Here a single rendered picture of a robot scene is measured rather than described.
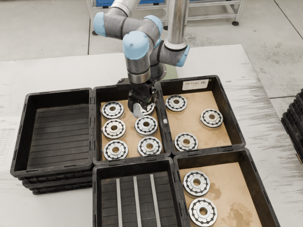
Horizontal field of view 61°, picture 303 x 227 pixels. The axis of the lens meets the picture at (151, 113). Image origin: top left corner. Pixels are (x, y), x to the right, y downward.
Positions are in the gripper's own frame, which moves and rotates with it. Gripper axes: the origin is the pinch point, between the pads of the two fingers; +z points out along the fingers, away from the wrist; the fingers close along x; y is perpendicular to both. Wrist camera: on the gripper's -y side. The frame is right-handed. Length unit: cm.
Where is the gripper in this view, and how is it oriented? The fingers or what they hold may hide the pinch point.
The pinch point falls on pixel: (139, 110)
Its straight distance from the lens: 101.2
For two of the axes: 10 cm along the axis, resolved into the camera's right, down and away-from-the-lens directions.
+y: 7.9, 4.7, -4.0
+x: 6.2, -6.5, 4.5
